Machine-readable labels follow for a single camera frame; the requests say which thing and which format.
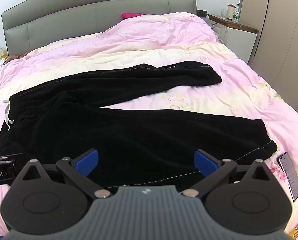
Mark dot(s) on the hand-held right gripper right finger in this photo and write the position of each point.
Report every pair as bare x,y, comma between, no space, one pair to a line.
206,164

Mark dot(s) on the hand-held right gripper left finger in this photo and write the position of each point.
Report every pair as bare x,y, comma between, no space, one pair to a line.
87,162

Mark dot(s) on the black pants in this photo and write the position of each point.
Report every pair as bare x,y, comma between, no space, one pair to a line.
118,130

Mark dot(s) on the black smartphone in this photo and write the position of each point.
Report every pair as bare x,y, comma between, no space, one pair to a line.
290,176

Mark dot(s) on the brown cloth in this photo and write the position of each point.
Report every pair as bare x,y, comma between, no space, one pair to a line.
16,56

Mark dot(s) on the pink floral quilt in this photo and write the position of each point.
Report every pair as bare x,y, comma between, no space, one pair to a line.
164,42

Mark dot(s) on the white wooden-top nightstand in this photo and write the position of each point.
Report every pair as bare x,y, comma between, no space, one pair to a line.
235,36

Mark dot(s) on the clear glass cup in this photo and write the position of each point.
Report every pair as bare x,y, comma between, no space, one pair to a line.
224,13

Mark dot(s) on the magenta cloth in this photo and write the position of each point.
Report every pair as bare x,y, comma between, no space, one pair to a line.
130,15

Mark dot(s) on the green-label plastic bottle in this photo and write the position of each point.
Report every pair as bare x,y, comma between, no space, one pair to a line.
236,13

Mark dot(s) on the grey padded bed headboard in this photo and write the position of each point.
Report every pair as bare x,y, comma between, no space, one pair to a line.
88,7

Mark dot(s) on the white thermos cup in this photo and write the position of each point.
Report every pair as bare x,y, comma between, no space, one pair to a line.
230,11

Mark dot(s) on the beige wardrobe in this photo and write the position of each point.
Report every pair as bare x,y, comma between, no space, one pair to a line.
276,25

